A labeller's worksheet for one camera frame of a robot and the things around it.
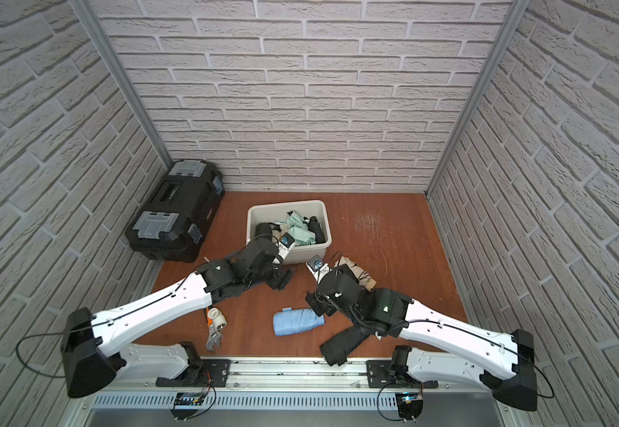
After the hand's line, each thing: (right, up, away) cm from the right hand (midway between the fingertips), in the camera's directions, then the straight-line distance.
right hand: (326, 280), depth 71 cm
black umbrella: (-23, +12, +26) cm, 37 cm away
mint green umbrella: (-9, +13, +19) cm, 25 cm away
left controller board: (-39, -34, +1) cm, 52 cm away
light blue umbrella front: (-11, -15, +9) cm, 21 cm away
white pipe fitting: (-33, -15, +10) cm, 38 cm away
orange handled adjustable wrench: (-35, -19, +9) cm, 41 cm away
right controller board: (+23, -34, -1) cm, 41 cm away
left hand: (-11, +5, +6) cm, 13 cm away
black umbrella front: (+3, -22, +5) cm, 23 cm away
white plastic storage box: (-20, +19, +26) cm, 38 cm away
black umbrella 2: (-4, +14, +29) cm, 33 cm away
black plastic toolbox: (-51, +15, +15) cm, 55 cm away
